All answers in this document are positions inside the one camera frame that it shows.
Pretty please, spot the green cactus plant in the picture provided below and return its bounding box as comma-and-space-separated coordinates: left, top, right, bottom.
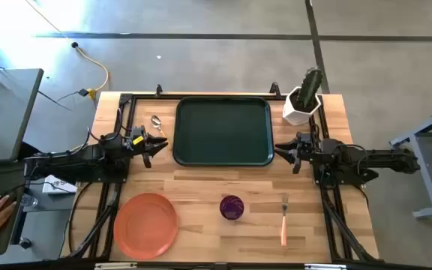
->
296, 66, 325, 112

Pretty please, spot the orange plastic plate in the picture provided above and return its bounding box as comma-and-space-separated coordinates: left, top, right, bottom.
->
113, 192, 179, 261

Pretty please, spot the spoon with orange handle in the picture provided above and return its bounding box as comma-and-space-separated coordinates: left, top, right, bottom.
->
150, 115, 167, 139

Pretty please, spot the white printed booklet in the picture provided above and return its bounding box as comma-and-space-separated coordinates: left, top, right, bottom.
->
42, 175, 78, 195

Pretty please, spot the clear water bottle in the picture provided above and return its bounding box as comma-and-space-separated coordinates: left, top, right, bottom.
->
20, 193, 39, 209

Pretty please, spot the black floor cable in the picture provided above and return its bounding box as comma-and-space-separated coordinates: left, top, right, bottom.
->
37, 88, 89, 112

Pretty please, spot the white hexagonal plant pot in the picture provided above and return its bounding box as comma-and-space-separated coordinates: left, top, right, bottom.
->
282, 86, 323, 127

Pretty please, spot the black desk beam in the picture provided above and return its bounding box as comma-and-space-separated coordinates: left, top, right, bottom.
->
19, 141, 43, 162

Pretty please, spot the blue-grey metal table frame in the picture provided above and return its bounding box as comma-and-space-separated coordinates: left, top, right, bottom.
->
389, 101, 432, 219

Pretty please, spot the silver metal bracket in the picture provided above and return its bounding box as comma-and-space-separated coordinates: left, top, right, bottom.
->
94, 262, 138, 270
304, 263, 348, 270

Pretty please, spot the black aluminium table frame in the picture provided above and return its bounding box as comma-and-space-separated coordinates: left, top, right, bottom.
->
67, 91, 380, 263

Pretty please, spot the black computer mouse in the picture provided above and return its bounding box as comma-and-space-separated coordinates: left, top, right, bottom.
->
0, 190, 18, 206

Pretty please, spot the fork with orange handle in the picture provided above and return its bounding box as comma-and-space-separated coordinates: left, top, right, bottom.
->
280, 193, 290, 248

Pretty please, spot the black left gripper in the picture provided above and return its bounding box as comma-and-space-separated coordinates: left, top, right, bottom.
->
124, 126, 170, 169

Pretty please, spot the yellow extension cable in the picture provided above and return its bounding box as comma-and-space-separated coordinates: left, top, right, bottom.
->
24, 0, 110, 101

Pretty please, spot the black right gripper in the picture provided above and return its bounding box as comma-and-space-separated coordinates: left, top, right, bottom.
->
274, 130, 317, 175

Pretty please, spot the purple faceted plastic cup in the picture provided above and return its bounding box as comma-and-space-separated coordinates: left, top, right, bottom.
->
219, 194, 245, 221

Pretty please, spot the dark green plastic tray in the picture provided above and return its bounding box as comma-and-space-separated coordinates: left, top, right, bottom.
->
172, 96, 275, 167

